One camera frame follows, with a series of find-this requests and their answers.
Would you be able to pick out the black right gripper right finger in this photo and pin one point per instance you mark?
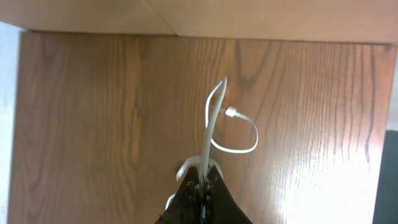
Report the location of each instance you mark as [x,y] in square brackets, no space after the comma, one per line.
[220,207]

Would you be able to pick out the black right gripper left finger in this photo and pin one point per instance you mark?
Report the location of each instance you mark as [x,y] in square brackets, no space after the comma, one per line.
[185,207]

